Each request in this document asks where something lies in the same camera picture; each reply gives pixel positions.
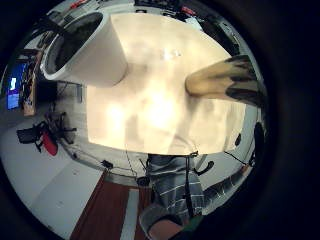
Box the the person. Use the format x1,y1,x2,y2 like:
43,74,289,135
138,153,206,240

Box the white cylindrical cup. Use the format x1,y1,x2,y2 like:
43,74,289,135
39,11,130,89

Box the dark red floor mat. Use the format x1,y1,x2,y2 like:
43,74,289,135
69,169,155,240

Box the black and red office chair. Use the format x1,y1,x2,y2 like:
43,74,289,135
16,111,78,157

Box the wooden shelf unit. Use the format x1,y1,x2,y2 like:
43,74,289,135
20,49,44,117

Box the monitor with blue screen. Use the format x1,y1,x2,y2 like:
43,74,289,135
5,61,28,111

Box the black cable on person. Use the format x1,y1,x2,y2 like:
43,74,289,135
184,151,200,218

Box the black floor cable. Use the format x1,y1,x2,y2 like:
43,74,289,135
59,139,148,179

